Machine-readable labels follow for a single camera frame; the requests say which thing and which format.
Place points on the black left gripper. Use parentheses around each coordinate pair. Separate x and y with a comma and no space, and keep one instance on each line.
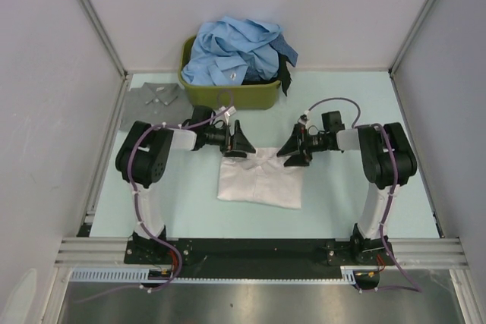
(235,145)

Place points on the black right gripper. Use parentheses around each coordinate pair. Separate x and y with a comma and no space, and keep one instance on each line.
(301,152)

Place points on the white long sleeve shirt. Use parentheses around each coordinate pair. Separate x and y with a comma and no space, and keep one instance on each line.
(260,178)

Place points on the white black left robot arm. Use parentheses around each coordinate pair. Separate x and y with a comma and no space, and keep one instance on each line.
(144,154)

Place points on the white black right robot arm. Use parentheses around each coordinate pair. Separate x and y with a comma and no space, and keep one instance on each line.
(388,162)

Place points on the light blue long sleeve shirt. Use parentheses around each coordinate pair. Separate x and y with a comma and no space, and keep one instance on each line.
(227,51)

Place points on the olive green plastic basket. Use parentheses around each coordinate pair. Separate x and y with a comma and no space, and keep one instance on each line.
(255,96)

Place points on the black garment in basket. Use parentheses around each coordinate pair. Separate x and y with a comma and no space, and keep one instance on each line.
(284,75)

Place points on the folded grey polo shirt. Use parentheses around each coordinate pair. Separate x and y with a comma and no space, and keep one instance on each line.
(155,103)

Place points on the dark blue patterned shirt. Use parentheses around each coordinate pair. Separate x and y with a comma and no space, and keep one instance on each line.
(280,45)

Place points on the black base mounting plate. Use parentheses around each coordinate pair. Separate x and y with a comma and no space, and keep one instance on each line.
(261,259)

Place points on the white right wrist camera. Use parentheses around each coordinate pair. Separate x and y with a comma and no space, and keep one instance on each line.
(304,120)

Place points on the white slotted cable duct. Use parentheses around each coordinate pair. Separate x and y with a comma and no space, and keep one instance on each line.
(150,276)

